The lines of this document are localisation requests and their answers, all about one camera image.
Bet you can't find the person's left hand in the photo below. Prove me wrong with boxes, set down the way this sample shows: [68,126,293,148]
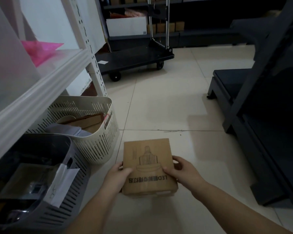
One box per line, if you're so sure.
[101,162,133,196]

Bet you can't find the person's right hand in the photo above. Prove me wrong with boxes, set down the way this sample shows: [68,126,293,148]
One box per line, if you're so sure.
[162,156,207,202]

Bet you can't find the brown printed cardboard box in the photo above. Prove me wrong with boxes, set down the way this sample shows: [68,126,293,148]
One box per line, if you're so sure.
[122,138,178,198]

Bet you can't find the person's right forearm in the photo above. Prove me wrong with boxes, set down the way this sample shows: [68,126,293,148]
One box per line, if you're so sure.
[192,181,293,234]

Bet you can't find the person's left forearm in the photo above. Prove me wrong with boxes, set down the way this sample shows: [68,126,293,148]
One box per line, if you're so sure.
[63,186,120,234]

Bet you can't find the cream perforated plastic basket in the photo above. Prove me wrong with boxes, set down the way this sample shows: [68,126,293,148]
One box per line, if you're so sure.
[26,95,120,165]

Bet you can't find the brown cardboard pieces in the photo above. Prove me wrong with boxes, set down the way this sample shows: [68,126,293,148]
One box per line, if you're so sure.
[56,113,105,134]

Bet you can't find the white paper slip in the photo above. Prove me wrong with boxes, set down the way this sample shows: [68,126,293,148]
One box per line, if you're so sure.
[43,164,80,208]

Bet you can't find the grey wrapped packet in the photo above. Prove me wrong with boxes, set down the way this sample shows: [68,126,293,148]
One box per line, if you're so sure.
[44,123,92,139]

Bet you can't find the grey perforated plastic basket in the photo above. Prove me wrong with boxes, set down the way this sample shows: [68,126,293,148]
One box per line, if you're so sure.
[0,133,91,234]

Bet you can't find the dark metal shelving unit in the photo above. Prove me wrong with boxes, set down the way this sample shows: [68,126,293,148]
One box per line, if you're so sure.
[207,0,293,206]

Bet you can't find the dark platform trolley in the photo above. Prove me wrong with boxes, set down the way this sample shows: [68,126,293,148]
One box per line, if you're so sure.
[95,0,175,82]

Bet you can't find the white metal shelving unit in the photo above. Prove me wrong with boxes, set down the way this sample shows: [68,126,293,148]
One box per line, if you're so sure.
[0,0,110,168]

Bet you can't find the row of small brown boxes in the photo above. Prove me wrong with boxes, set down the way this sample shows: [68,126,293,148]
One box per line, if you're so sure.
[146,21,185,34]

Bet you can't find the white cardboard box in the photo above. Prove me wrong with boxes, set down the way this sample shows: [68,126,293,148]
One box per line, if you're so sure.
[106,16,148,37]

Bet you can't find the pink plastic sheet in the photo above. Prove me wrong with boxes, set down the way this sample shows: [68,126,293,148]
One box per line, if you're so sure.
[20,40,64,68]

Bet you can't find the dark background shelving unit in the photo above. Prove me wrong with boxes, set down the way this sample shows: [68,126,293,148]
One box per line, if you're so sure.
[98,0,291,52]

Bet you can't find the translucent plastic storage bin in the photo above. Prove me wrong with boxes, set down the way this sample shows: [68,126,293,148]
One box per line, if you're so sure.
[0,0,41,120]

